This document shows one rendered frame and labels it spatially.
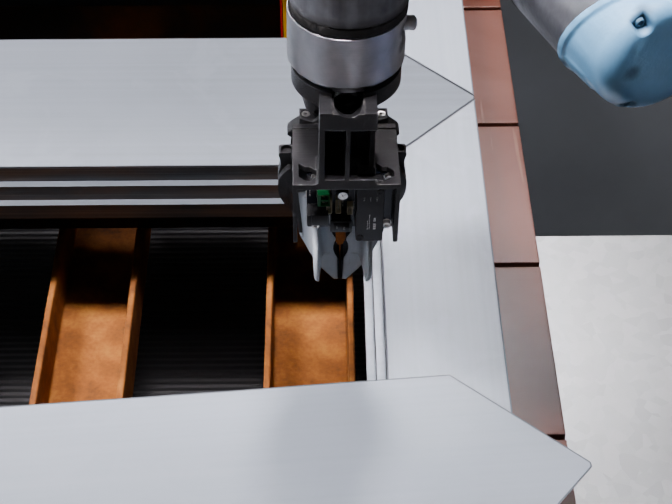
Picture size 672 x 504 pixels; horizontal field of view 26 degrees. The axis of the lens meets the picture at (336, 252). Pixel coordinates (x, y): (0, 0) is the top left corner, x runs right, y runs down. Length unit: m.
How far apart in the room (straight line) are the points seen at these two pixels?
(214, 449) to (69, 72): 0.46
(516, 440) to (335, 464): 0.13
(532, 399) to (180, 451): 0.28
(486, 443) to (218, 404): 0.20
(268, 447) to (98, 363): 0.34
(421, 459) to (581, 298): 0.41
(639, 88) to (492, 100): 0.59
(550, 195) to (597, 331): 0.57
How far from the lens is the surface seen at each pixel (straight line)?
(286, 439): 1.05
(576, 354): 1.36
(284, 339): 1.36
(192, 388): 1.49
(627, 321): 1.40
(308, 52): 0.90
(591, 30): 0.79
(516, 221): 1.26
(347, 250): 1.07
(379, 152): 0.96
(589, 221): 1.97
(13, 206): 1.29
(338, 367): 1.33
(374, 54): 0.89
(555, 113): 1.83
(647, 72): 0.80
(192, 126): 1.30
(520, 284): 1.21
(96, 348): 1.37
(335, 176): 0.94
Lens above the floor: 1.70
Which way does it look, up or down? 45 degrees down
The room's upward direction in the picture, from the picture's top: straight up
